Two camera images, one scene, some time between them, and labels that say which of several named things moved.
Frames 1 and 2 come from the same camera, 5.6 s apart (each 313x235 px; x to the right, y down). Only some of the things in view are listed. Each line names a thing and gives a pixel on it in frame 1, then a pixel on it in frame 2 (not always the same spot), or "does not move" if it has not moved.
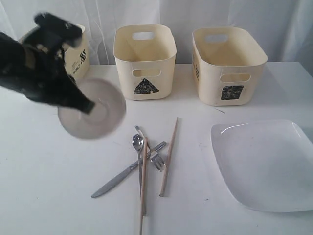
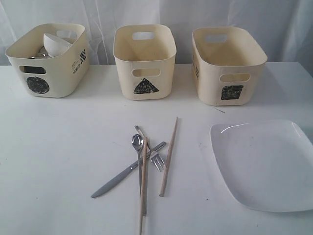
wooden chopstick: [168, 159] does not move
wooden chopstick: [144, 184] does not move
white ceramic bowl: [107, 114] to [55, 46]
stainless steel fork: [155, 159] does not move
